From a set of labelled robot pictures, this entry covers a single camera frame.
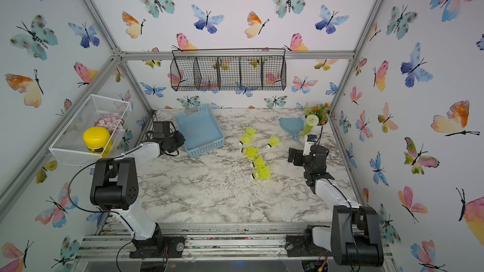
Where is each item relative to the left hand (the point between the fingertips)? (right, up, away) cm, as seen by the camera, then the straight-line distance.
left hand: (186, 135), depth 98 cm
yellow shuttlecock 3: (+37, -13, -3) cm, 40 cm away
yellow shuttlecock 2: (+33, -8, -2) cm, 34 cm away
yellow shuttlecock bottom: (+39, -17, -8) cm, 43 cm away
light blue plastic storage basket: (+4, +3, +15) cm, 16 cm away
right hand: (+57, -5, -10) cm, 58 cm away
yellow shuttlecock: (+46, -3, +5) cm, 46 cm away
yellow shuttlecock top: (+32, 0, +6) cm, 32 cm away
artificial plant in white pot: (+67, +10, -1) cm, 68 cm away
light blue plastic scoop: (+59, +6, +16) cm, 62 cm away
